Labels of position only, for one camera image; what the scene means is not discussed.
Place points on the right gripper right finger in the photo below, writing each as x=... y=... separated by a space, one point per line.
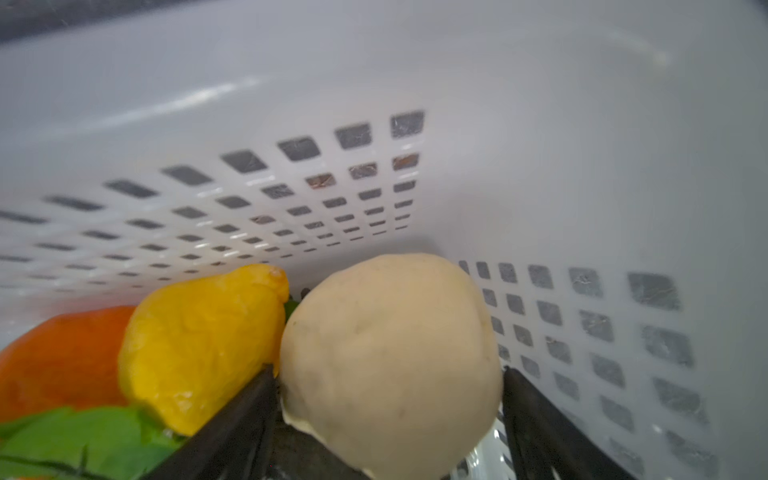
x=543 y=442

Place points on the beige round toy bun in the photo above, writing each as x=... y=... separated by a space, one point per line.
x=392 y=365

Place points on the white plastic perforated basket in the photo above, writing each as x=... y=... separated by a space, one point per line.
x=599 y=168

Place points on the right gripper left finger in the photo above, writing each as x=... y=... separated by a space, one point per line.
x=235 y=443

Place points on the green leafy toy vegetable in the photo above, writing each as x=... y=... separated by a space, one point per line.
x=99 y=443

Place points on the yellow toy lemon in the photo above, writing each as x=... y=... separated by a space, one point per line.
x=190 y=347

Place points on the orange toy carrot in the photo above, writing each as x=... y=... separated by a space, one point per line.
x=67 y=361

